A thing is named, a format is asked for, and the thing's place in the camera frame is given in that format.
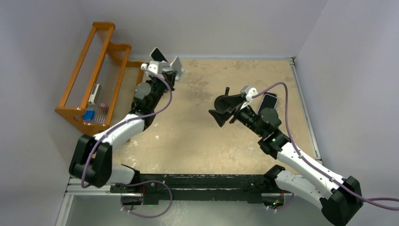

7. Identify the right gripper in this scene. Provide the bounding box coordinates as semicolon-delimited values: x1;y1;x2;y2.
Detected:
209;94;265;137

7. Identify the white smartphone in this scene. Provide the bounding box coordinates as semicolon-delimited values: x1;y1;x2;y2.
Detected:
150;47;168;62

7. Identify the silver phone stand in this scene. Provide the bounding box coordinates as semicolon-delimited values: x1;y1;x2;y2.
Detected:
170;56;186;81

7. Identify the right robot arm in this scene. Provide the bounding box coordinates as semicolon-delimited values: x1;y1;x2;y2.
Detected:
209;95;363;226

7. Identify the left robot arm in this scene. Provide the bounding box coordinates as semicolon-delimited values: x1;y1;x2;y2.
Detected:
69;71;181;193

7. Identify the black round base stand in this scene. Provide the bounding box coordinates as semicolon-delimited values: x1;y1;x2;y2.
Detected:
214;87;232;110

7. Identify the orange wooden rack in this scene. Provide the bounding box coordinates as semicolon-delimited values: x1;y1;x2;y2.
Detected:
55;22;142;135

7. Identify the white item in rack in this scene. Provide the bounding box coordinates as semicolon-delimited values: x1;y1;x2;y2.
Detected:
88;83;101;105

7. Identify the blue block in rack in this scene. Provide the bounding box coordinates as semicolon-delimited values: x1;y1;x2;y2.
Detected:
82;110;95;121

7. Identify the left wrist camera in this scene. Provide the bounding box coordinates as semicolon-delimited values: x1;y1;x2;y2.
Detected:
140;61;173;75

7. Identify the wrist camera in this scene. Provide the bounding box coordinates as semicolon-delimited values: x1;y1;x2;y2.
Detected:
240;85;258;110
140;61;173;75

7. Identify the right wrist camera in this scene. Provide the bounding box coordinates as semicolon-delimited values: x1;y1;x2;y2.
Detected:
240;85;258;110

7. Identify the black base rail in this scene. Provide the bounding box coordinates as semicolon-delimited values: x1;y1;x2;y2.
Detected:
111;169;291;205

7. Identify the aluminium frame rail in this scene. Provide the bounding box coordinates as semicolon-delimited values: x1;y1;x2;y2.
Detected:
56;176;322;226

